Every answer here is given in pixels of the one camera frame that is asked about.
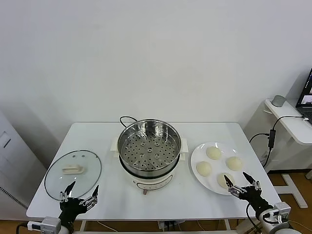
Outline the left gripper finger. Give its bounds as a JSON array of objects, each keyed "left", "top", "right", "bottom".
[
  {"left": 79, "top": 184, "right": 100, "bottom": 211},
  {"left": 59, "top": 180, "right": 76, "bottom": 202}
]

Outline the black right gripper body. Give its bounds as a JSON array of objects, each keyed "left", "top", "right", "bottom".
[{"left": 237, "top": 185, "right": 273, "bottom": 216}]

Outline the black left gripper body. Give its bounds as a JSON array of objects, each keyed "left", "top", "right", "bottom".
[{"left": 59, "top": 196, "right": 86, "bottom": 224}]

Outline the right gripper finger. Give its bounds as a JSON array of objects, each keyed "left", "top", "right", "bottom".
[
  {"left": 223, "top": 174, "right": 244, "bottom": 198},
  {"left": 242, "top": 172, "right": 262, "bottom": 193}
]

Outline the white steamed baozi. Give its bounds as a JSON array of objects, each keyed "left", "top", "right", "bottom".
[
  {"left": 216, "top": 172, "right": 236, "bottom": 190},
  {"left": 206, "top": 146, "right": 222, "bottom": 161},
  {"left": 196, "top": 161, "right": 213, "bottom": 176},
  {"left": 226, "top": 156, "right": 244, "bottom": 171}
]

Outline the perforated steel steamer basket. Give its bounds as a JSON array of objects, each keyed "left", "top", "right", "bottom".
[{"left": 117, "top": 118, "right": 182, "bottom": 173}]

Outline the glass pot lid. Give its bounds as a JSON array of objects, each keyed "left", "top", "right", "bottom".
[{"left": 44, "top": 149, "right": 102, "bottom": 201}]

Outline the white round plate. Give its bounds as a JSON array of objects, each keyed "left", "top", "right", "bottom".
[{"left": 190, "top": 142, "right": 252, "bottom": 195}]

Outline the white electric cooking pot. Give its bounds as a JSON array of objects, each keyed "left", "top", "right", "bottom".
[{"left": 111, "top": 136, "right": 190, "bottom": 196}]

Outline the white cabinet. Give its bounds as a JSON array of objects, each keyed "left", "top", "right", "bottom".
[{"left": 0, "top": 111, "right": 47, "bottom": 221}]

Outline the white side desk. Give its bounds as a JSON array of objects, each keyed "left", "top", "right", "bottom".
[{"left": 243, "top": 98, "right": 312, "bottom": 209}]

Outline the white power strip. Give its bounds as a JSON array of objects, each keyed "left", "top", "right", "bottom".
[{"left": 157, "top": 219, "right": 186, "bottom": 230}]

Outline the black laptop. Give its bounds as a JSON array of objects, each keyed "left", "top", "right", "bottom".
[{"left": 295, "top": 67, "right": 312, "bottom": 127}]

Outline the white table frame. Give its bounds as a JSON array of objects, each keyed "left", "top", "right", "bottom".
[{"left": 78, "top": 218, "right": 231, "bottom": 234}]

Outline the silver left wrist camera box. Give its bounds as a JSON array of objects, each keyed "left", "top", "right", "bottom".
[{"left": 27, "top": 216, "right": 61, "bottom": 234}]

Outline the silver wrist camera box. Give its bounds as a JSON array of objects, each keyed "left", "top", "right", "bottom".
[
  {"left": 268, "top": 201, "right": 292, "bottom": 224},
  {"left": 27, "top": 216, "right": 61, "bottom": 234}
]

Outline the black hub cable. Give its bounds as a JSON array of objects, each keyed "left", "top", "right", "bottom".
[
  {"left": 248, "top": 133, "right": 270, "bottom": 144},
  {"left": 262, "top": 146, "right": 273, "bottom": 169}
]

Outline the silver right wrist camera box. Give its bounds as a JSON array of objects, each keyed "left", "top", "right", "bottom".
[{"left": 268, "top": 201, "right": 292, "bottom": 224}]

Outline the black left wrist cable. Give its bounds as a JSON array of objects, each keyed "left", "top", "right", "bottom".
[{"left": 16, "top": 222, "right": 29, "bottom": 234}]

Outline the black laptop cable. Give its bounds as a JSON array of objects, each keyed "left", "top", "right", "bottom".
[{"left": 271, "top": 115, "right": 310, "bottom": 132}]

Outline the black pot power cord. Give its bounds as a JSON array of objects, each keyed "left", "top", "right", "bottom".
[{"left": 119, "top": 116, "right": 138, "bottom": 130}]

